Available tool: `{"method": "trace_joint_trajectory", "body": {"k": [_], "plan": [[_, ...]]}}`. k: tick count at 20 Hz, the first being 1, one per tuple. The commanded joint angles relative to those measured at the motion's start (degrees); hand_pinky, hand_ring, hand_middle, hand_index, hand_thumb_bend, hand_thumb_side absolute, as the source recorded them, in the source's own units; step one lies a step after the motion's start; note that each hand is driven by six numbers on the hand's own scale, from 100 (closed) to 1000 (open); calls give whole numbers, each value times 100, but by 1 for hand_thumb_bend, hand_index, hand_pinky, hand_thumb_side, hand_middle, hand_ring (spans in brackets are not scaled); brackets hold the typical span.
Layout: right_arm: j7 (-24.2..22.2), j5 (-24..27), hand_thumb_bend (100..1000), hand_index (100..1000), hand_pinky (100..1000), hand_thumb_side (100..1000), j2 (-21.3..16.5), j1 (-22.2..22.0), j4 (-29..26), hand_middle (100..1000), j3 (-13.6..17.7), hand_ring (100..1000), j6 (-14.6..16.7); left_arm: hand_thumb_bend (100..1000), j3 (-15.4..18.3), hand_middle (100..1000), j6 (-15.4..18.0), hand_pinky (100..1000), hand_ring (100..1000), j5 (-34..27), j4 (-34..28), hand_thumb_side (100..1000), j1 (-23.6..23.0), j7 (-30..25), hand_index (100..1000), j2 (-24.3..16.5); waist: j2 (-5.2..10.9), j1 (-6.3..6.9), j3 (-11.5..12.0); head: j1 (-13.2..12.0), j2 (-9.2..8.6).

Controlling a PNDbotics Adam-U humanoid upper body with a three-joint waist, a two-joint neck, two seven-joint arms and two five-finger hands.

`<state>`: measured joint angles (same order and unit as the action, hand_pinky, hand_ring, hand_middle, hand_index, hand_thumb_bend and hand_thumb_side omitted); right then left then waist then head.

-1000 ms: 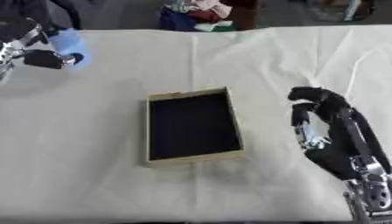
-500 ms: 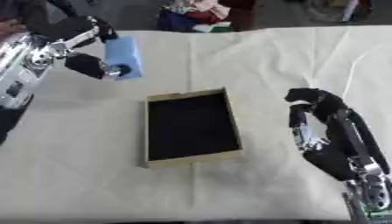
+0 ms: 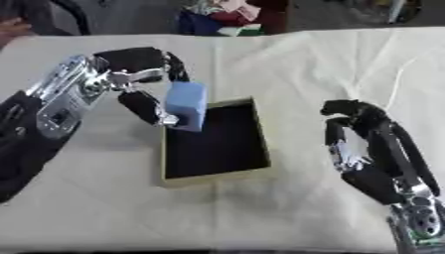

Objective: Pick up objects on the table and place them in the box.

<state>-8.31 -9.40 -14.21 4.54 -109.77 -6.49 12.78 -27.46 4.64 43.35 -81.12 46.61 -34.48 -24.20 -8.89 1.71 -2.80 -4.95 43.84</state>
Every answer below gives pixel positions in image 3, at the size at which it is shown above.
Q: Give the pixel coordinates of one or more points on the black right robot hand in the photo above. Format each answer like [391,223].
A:
[379,139]

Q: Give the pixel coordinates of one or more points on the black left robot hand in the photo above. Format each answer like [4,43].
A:
[134,61]

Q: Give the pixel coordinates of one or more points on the light blue rectangular block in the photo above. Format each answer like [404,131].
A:
[186,105]

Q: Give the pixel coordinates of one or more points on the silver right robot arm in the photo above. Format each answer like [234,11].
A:
[420,225]

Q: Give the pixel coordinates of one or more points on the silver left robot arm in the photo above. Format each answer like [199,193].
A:
[55,99]

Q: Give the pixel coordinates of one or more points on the pile of colourful objects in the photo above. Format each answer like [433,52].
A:
[229,16]

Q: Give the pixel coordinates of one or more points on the tan box with black inside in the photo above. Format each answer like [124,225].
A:
[215,143]

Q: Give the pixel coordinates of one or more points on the black chair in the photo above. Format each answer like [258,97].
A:
[72,15]

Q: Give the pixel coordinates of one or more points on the person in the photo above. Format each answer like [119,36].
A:
[23,16]

